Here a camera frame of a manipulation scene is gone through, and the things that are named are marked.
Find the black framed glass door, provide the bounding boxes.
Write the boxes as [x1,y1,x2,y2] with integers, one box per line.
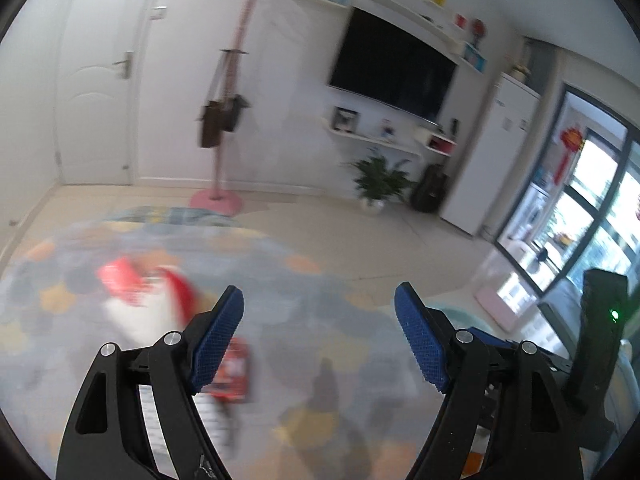
[492,82,640,306]

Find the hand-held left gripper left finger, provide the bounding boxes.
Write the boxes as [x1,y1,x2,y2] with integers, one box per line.
[56,285,246,480]

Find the white washing machine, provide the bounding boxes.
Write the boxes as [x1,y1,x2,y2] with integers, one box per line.
[517,182,551,241]

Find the white and red carton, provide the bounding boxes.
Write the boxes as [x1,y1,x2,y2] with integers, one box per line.
[97,255,198,353]

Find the potted green plant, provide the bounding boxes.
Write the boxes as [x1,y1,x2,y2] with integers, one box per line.
[340,152,416,209]

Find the pink bathroom scale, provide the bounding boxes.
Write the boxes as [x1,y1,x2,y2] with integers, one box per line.
[475,285,531,332]

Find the brown hanging bag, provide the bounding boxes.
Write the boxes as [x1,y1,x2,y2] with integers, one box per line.
[197,50,226,149]

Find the white refrigerator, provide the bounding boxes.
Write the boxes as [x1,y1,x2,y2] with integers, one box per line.
[439,71,542,236]

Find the small blue wall box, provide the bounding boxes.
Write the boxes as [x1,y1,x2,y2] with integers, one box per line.
[462,42,488,73]

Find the long white wall shelf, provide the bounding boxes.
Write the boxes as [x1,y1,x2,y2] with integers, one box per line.
[355,0,471,56]

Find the patterned rug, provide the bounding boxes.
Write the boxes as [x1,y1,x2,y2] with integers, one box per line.
[0,205,451,480]

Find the black hanging bag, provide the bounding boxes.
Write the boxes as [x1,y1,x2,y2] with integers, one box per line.
[220,52,250,133]

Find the wall television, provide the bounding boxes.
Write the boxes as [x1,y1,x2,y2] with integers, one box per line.
[327,7,458,123]

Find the pink coat rack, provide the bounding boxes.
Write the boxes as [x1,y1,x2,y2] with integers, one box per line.
[189,0,281,216]

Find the metal door handle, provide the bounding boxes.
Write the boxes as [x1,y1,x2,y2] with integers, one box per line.
[112,51,136,78]

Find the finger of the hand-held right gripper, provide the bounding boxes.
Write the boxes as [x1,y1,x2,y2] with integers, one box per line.
[467,326,576,376]

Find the white door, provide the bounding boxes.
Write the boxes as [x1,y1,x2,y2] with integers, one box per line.
[55,0,151,186]

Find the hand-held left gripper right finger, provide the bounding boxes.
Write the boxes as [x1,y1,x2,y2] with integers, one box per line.
[394,282,585,480]

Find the white red wall box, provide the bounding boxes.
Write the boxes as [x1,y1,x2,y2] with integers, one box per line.
[415,126,457,157]

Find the red knot decoration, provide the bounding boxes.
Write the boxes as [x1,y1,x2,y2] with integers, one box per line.
[554,122,586,186]

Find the low white wall shelf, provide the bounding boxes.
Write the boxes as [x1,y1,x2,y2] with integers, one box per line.
[322,117,423,157]

